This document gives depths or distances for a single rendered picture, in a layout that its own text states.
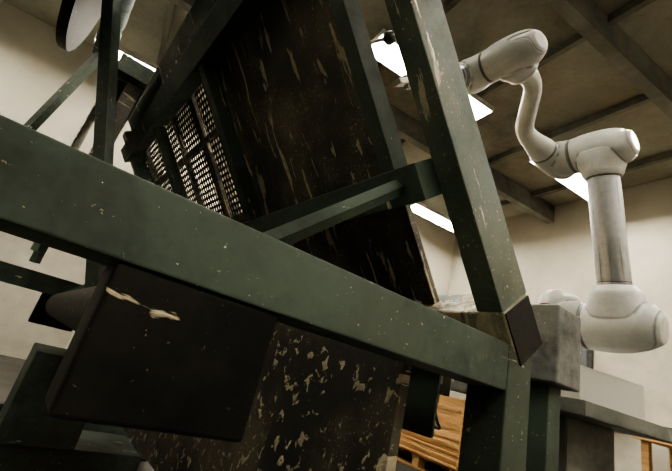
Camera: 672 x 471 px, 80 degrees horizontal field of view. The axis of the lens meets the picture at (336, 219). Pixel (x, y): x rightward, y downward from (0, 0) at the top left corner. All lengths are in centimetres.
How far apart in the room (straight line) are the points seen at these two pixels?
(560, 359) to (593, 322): 49
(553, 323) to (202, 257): 84
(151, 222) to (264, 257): 14
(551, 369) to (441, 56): 73
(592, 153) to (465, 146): 86
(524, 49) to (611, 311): 84
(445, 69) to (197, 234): 61
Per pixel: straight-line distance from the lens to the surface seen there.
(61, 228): 46
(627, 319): 155
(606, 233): 161
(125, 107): 223
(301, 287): 54
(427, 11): 93
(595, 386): 151
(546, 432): 111
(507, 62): 133
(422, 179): 84
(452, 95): 89
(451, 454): 473
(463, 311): 95
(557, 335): 109
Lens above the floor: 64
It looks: 21 degrees up
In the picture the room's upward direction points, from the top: 15 degrees clockwise
